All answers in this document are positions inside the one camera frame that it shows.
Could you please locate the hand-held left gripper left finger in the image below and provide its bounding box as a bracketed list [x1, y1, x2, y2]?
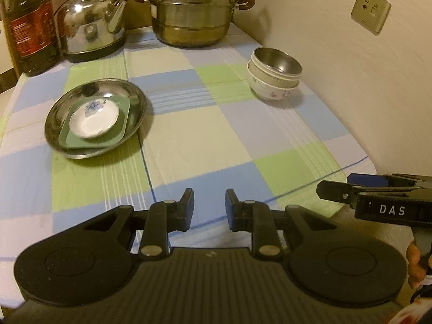
[83, 188, 195, 260]

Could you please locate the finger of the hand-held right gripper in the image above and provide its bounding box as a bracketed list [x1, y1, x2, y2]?
[347, 173, 432, 190]
[316, 180, 416, 206]

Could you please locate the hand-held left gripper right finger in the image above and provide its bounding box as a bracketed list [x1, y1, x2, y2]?
[225, 189, 338, 260]

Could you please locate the green square plate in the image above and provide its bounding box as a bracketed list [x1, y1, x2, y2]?
[58, 94, 132, 150]

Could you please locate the white floral ceramic bowl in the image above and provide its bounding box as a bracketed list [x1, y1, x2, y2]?
[247, 60, 299, 101]

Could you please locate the small floral ceramic plate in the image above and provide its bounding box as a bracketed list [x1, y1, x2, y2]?
[69, 97, 119, 140]

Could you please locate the stainless steel bowl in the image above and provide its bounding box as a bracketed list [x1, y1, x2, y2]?
[252, 47, 302, 76]

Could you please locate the round stainless steel plate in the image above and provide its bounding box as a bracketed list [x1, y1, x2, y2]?
[45, 78, 148, 160]

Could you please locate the person's right hand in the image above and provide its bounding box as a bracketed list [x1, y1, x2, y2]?
[406, 241, 432, 290]

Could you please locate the checked tablecloth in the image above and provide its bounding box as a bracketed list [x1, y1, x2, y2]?
[0, 23, 377, 308]

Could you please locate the red patterned cloth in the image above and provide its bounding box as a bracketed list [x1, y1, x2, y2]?
[393, 299, 432, 324]

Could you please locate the stainless steel steamer pot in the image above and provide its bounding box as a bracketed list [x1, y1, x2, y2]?
[131, 0, 261, 48]

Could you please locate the stainless steel kettle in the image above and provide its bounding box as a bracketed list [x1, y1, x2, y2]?
[54, 0, 131, 63]

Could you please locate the cooking oil bottle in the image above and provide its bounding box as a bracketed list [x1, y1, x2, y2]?
[3, 0, 61, 76]

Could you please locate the beige wall socket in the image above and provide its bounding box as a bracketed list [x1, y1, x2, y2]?
[351, 0, 391, 35]

